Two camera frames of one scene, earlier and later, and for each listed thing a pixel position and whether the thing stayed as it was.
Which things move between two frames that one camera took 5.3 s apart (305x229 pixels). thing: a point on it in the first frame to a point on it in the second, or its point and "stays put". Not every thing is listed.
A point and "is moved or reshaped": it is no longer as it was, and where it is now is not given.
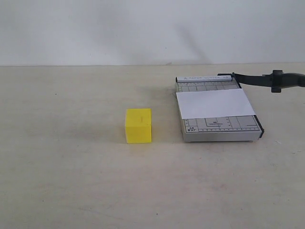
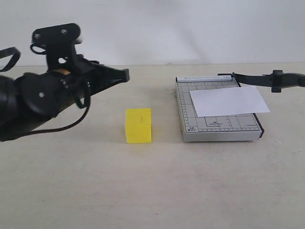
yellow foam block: x=138 y=126 stays put
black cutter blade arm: x=277 y=80 stays put
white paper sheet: x=212 y=103 is moved or reshaped
